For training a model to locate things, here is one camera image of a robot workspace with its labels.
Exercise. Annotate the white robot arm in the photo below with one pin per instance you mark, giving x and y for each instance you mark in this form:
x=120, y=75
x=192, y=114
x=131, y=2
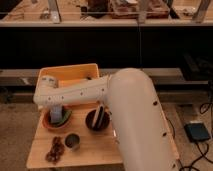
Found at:
x=136, y=112

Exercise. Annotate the yellow plastic bin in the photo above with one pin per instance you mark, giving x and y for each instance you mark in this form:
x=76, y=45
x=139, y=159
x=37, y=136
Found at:
x=71, y=73

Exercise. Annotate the dark spatula in bowl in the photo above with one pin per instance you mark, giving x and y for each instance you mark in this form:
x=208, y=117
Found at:
x=98, y=116

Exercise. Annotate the black bowl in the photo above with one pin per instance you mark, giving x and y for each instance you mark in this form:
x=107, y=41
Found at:
x=104, y=124

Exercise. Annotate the black foot pedal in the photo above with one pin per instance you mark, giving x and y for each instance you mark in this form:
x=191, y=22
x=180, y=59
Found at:
x=196, y=132

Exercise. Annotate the wooden table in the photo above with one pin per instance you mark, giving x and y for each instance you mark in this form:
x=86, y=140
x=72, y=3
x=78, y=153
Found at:
x=96, y=148

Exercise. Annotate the green vegetable toy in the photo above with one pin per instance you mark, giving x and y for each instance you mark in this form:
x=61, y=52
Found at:
x=66, y=116

